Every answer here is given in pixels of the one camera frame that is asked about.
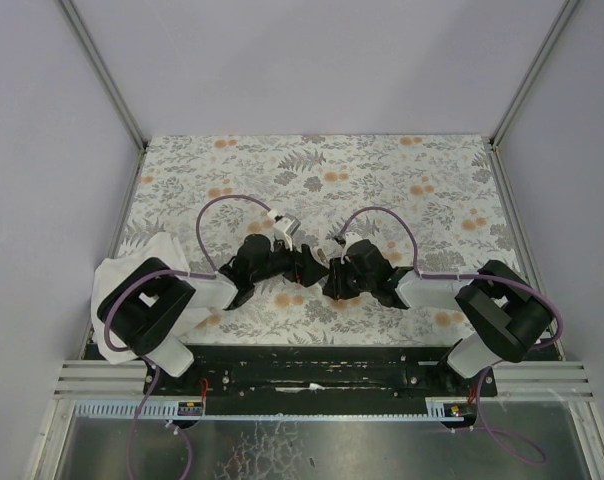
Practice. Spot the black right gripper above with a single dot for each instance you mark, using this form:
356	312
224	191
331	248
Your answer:
340	275

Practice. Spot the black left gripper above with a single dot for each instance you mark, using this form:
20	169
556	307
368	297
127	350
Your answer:
298	265

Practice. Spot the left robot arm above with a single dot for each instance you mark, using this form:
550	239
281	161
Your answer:
138	300

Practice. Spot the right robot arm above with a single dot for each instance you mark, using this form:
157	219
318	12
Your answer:
508	316

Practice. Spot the floral patterned table mat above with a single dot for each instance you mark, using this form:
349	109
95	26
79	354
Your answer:
430	200

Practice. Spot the white cloth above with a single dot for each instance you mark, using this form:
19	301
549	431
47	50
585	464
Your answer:
111	289

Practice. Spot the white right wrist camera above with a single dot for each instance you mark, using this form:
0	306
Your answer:
345	241

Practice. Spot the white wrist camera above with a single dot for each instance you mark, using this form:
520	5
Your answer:
345	241
284	228

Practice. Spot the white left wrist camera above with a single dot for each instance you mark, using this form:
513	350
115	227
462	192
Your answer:
284	228

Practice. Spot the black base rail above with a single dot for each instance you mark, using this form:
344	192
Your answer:
316	380

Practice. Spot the white cable duct strip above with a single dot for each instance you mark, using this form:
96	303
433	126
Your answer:
150	410

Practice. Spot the left aluminium frame post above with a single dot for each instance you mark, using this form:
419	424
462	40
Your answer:
73	18

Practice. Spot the aluminium frame post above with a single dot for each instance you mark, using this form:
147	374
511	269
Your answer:
73	18
553	36

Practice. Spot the right aluminium frame post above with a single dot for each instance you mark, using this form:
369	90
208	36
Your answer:
553	36

